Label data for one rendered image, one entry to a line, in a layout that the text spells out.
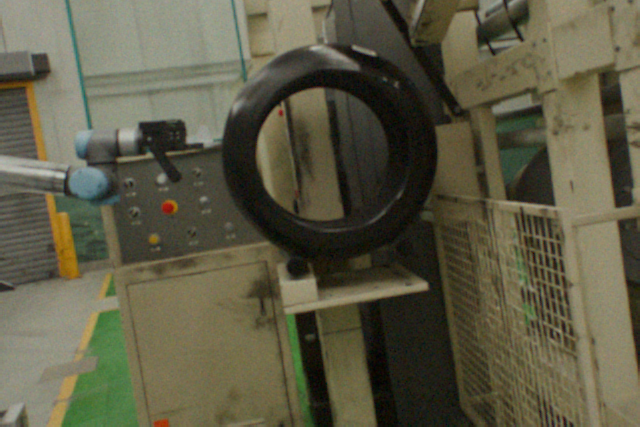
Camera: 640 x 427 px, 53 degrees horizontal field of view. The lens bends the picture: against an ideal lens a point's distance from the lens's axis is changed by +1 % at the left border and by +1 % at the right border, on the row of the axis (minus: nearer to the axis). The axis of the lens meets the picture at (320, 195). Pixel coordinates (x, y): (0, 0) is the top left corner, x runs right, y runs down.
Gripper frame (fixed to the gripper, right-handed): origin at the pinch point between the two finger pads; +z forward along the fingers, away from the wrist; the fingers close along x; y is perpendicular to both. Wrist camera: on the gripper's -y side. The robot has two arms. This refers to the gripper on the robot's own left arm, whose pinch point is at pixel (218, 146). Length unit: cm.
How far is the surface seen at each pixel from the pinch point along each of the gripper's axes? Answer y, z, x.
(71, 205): -44, -292, 876
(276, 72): 16.7, 15.8, -11.1
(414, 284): -38, 47, -10
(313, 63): 18.4, 25.0, -11.4
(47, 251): -114, -332, 872
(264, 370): -76, 7, 51
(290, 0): 43, 23, 27
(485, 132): 0, 79, 21
